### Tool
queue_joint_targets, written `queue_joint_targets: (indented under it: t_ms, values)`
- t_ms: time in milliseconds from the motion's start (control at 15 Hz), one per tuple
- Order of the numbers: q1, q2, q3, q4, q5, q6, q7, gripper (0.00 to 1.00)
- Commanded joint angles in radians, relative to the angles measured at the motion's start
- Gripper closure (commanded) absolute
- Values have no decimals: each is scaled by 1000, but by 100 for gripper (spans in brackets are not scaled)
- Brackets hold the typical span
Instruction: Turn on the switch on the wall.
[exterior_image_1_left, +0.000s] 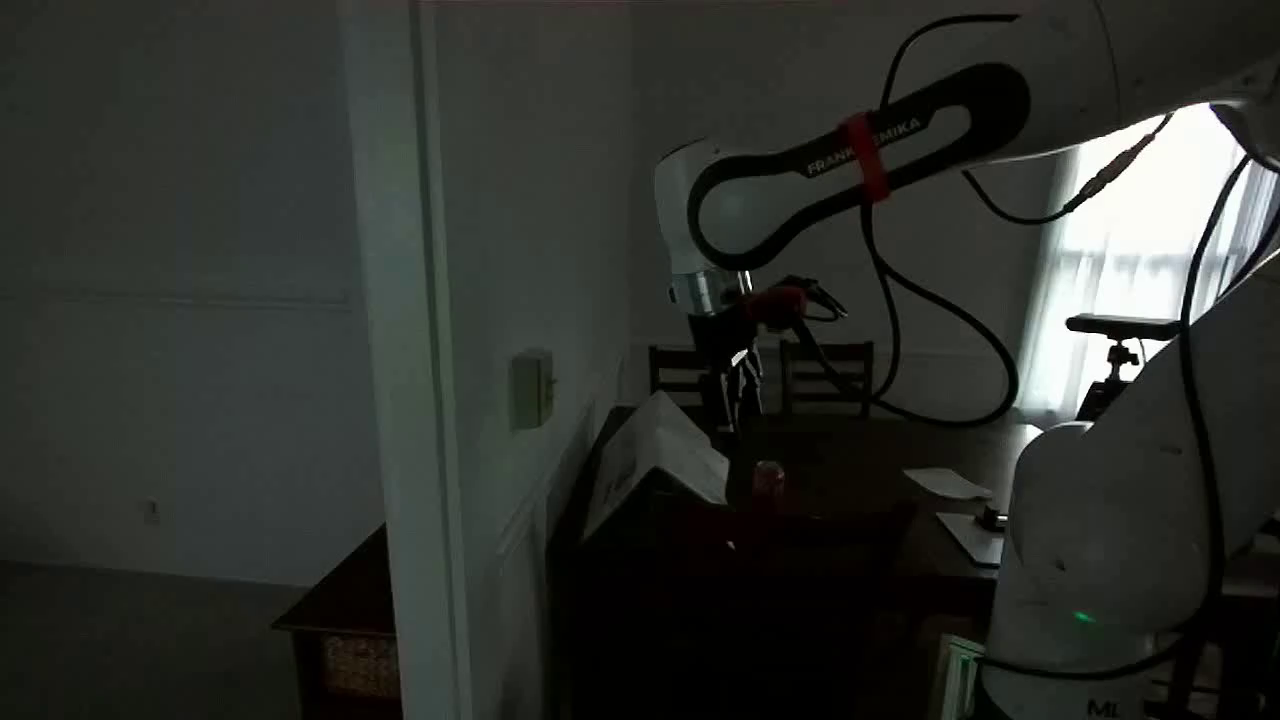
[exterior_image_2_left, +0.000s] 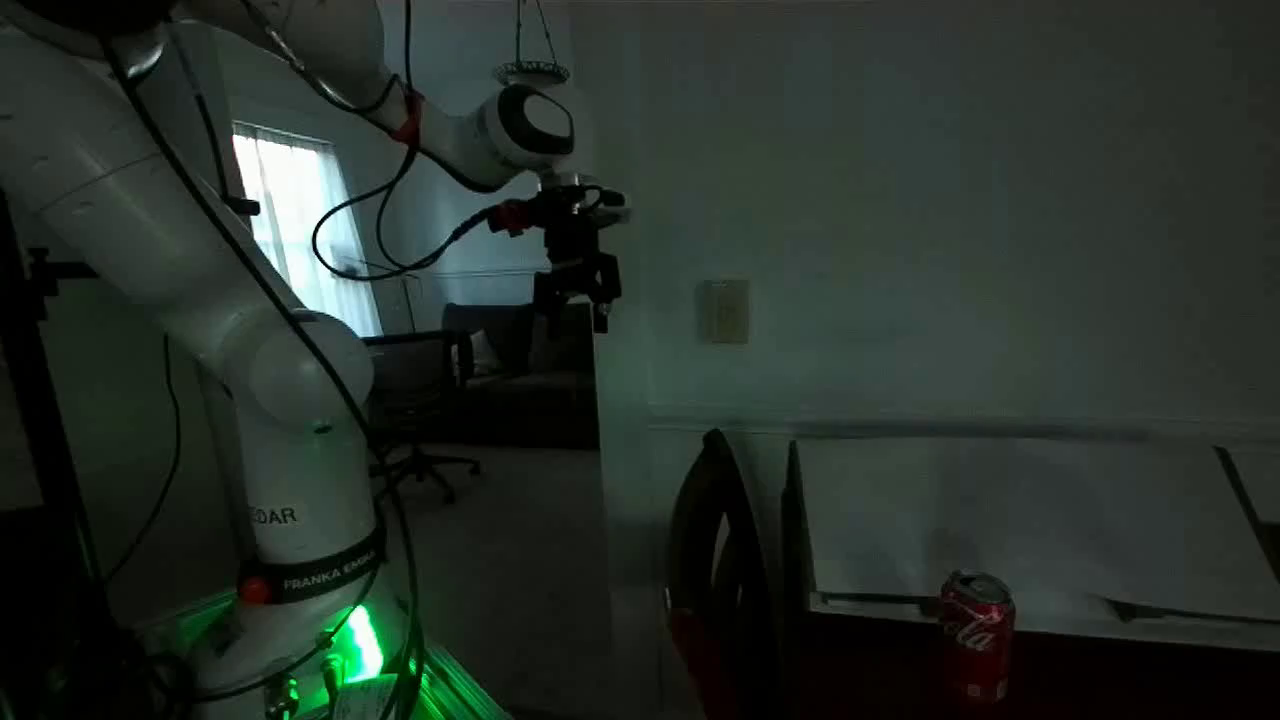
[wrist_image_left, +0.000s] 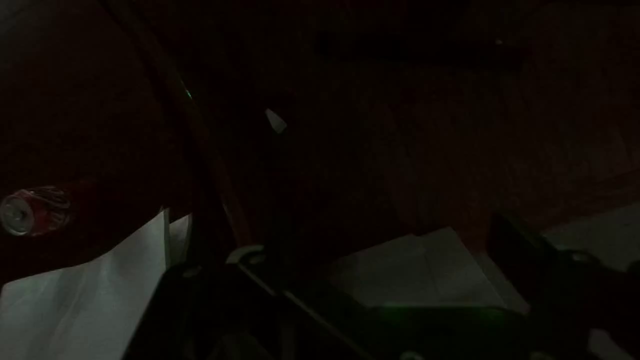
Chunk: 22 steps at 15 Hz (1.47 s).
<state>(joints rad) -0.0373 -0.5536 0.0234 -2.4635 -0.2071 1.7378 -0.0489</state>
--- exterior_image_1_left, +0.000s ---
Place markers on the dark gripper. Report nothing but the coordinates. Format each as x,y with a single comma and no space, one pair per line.
747,317

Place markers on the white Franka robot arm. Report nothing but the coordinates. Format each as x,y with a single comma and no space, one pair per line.
1133,535

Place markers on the dark wooden dining chair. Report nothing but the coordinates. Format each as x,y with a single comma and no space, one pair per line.
673,379
828,382

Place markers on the red soda can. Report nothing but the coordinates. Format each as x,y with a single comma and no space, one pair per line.
765,489

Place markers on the large white board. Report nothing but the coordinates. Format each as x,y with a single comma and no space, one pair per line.
653,455

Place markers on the dark wooden table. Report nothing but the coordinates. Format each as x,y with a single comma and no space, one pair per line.
827,546

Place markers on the white paper sheet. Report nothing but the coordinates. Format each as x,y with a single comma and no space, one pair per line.
945,480
977,538

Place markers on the white window curtain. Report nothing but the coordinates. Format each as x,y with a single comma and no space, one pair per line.
1133,281

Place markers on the small wooden cabinet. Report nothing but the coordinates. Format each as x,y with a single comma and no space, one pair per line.
342,642

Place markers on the wall light switch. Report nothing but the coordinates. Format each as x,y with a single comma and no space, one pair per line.
531,390

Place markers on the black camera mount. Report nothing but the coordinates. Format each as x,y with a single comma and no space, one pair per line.
1113,382

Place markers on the black bar camera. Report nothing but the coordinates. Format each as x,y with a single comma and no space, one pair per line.
1120,324

